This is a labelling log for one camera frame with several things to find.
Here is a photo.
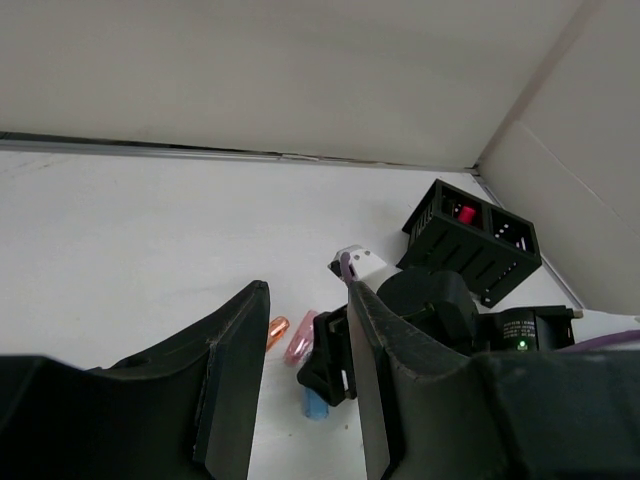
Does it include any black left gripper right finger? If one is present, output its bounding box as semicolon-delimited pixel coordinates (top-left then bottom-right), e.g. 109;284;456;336
347;282;639;479

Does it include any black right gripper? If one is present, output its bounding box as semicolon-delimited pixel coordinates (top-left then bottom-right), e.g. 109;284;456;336
297;268;575;406

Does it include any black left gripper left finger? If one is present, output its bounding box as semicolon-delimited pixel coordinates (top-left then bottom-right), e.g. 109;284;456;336
1;280;270;479

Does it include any pink translucent cap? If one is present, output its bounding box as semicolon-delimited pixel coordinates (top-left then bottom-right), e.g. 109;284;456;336
283;310;318;367

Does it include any blue translucent cap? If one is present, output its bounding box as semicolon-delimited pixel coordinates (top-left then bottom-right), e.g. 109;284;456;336
303;387;329;421

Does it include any orange translucent cap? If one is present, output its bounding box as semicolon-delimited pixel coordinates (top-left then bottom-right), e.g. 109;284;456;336
266;316;290;351

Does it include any pink cap black highlighter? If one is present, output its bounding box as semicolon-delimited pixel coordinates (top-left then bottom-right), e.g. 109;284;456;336
457;205;477;225

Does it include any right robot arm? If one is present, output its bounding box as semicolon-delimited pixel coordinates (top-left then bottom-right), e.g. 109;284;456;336
297;268;639;406

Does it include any black two-compartment organizer box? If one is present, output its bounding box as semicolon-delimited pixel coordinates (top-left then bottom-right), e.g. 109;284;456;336
397;180;542;308

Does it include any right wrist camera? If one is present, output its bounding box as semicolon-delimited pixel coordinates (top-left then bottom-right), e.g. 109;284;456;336
328;245;394;291

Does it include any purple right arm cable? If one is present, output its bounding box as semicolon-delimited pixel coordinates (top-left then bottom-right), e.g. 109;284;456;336
339;252;640;354

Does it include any aluminium rail back edge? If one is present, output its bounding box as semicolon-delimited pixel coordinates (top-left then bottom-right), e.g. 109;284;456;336
0;130;481;176

